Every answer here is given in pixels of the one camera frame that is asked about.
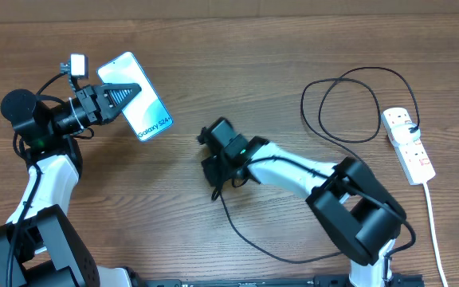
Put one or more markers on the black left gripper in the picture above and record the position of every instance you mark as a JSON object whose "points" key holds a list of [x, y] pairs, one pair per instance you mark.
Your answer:
{"points": [[99, 104]]}

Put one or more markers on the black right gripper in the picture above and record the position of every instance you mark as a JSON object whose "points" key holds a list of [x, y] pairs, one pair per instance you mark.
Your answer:
{"points": [[218, 179]]}

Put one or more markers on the Samsung Galaxy smartphone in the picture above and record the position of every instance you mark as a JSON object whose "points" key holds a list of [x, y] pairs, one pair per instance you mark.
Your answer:
{"points": [[146, 113]]}

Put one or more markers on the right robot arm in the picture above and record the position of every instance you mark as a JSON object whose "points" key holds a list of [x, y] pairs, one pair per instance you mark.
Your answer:
{"points": [[358, 214]]}

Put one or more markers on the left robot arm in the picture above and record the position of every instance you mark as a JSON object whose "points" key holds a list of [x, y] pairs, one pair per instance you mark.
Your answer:
{"points": [[38, 244]]}

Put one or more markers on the white charger adapter plug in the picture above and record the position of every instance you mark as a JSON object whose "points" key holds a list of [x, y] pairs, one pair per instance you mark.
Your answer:
{"points": [[404, 134]]}

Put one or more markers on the white power strip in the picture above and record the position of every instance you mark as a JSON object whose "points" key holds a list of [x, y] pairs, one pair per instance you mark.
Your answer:
{"points": [[413, 157]]}

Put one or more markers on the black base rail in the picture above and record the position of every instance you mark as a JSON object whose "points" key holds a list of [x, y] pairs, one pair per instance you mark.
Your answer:
{"points": [[317, 281]]}

